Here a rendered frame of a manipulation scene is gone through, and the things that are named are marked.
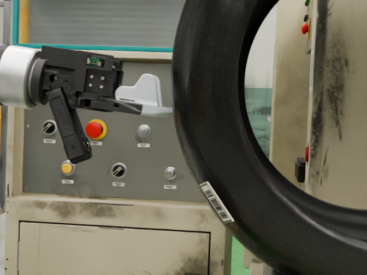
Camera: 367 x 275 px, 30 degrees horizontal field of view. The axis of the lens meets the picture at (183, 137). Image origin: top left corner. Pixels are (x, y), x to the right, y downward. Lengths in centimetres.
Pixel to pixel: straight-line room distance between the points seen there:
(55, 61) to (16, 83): 7
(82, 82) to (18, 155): 81
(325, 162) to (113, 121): 63
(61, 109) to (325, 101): 50
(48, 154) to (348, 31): 84
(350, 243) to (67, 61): 47
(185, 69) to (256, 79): 947
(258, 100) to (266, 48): 79
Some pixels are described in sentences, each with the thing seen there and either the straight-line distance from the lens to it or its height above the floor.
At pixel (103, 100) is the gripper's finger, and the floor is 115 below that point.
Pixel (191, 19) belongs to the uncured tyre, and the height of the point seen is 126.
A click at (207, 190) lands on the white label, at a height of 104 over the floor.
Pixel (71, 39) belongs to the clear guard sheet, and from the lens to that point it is 172.
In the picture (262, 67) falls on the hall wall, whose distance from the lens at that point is 1035.
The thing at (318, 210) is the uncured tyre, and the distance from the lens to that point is 116.
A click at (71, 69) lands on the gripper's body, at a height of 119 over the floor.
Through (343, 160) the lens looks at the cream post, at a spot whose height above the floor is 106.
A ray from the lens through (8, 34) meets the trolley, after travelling 579.
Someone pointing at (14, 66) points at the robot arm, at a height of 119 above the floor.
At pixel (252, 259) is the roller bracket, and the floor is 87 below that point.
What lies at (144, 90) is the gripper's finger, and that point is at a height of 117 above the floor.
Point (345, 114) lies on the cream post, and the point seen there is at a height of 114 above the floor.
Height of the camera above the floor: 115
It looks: 3 degrees down
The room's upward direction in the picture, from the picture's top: 2 degrees clockwise
